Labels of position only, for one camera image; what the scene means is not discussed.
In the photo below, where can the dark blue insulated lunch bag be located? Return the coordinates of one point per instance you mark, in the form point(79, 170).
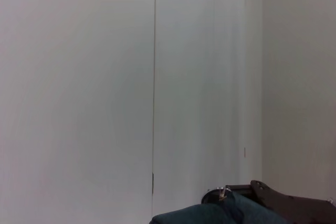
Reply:
point(218, 213)

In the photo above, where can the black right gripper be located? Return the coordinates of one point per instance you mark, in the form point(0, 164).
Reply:
point(296, 208)

